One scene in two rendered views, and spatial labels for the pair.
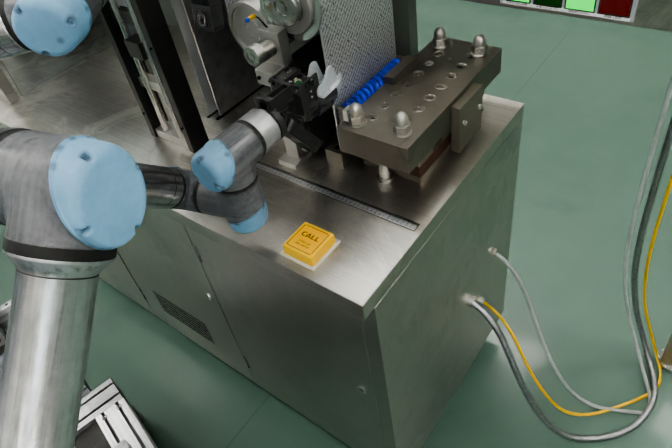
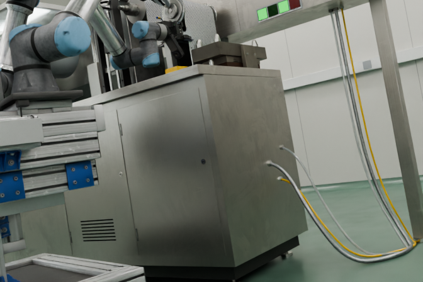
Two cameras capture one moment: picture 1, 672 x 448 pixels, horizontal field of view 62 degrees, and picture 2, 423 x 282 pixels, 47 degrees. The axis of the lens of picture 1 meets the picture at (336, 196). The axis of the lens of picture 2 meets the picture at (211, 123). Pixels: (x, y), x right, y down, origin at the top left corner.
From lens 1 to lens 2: 1.72 m
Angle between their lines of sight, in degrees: 45
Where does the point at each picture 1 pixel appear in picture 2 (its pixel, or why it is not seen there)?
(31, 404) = not seen: outside the picture
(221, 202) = (141, 48)
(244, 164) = (152, 28)
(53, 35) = not seen: outside the picture
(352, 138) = (197, 51)
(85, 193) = not seen: outside the picture
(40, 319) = not seen: outside the picture
